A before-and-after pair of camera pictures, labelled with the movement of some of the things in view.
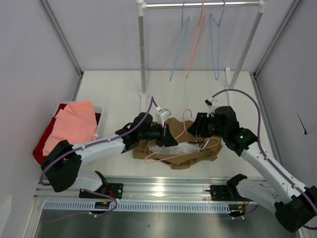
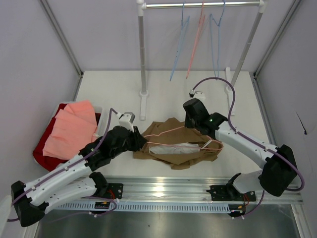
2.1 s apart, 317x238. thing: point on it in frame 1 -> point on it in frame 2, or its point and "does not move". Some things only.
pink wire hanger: (202, 20) does not move
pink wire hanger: (184, 120) -> (156, 135)
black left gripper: (166, 139) -> (138, 141)
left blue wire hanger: (184, 27) does not move
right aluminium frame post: (294, 6) does not move
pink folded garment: (76, 123) does not move
